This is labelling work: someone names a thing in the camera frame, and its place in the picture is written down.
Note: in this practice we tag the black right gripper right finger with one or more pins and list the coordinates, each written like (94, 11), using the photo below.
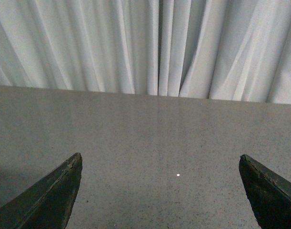
(268, 193)

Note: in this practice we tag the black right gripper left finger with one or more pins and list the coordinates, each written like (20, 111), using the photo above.
(49, 202)

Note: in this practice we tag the white pleated curtain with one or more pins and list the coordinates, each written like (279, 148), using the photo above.
(218, 49)

